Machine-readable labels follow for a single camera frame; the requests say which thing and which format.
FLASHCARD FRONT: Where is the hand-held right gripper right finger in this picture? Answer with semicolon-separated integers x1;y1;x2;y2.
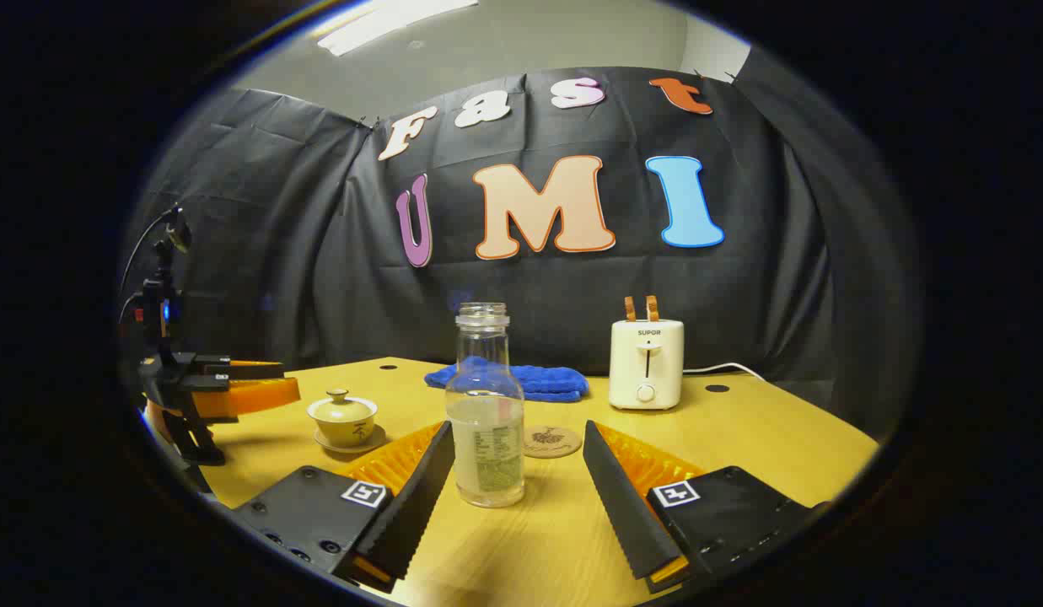
582;421;830;594

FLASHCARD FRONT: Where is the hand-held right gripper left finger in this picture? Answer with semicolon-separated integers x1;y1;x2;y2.
232;421;455;594

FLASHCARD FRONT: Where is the round wooden coaster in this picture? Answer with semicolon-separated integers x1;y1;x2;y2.
523;426;583;459

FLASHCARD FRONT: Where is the clear plastic water bottle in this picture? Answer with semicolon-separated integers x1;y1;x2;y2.
445;303;526;508

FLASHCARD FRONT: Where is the yellow teacup saucer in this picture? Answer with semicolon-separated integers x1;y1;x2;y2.
313;424;390;455

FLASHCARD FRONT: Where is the black backdrop cloth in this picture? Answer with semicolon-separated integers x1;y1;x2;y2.
121;46;922;418

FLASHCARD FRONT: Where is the white toaster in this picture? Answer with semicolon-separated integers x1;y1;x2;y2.
609;319;685;411

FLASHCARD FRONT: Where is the blue towel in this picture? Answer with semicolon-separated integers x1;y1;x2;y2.
424;356;589;403

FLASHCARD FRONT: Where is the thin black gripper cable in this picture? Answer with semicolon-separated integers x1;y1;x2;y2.
121;207;181;296

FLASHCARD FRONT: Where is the white toaster cable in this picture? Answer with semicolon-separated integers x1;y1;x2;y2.
683;363;766;383

